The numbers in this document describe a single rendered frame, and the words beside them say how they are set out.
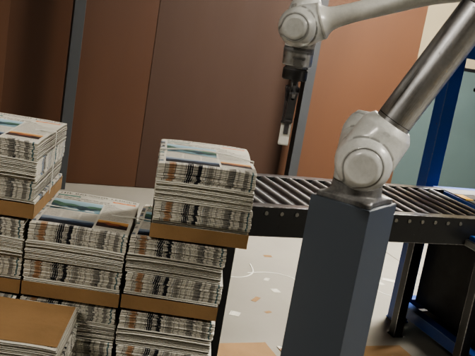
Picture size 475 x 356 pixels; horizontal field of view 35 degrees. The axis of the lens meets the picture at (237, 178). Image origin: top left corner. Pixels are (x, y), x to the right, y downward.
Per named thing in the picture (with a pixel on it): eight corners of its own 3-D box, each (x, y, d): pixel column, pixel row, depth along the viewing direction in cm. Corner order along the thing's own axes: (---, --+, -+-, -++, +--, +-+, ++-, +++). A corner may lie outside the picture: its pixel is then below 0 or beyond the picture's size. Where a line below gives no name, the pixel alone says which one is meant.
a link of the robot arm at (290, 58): (285, 46, 220) (282, 66, 221) (316, 51, 220) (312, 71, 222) (283, 44, 229) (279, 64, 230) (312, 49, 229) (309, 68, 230)
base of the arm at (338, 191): (398, 201, 239) (401, 184, 238) (368, 210, 221) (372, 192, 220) (347, 186, 249) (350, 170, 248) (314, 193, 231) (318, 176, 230)
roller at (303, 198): (329, 212, 302) (320, 222, 302) (282, 181, 344) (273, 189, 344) (322, 205, 300) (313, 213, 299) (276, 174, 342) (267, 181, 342)
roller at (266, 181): (299, 212, 297) (307, 203, 297) (254, 181, 339) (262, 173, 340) (306, 220, 299) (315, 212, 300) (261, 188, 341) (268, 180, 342)
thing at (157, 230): (247, 249, 220) (249, 235, 219) (148, 236, 216) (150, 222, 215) (242, 233, 235) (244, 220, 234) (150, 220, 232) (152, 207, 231)
